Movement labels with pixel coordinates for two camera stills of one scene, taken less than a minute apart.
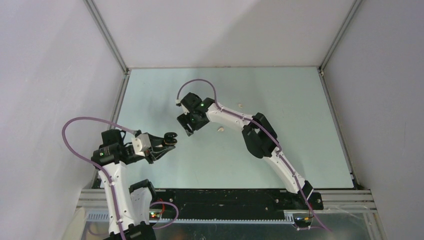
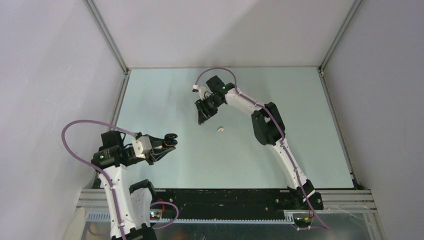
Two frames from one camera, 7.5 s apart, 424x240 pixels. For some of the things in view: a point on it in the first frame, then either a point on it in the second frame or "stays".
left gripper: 155,141 stays
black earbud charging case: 169,139 stays
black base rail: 230,204 stays
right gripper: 184,119 to 204,116
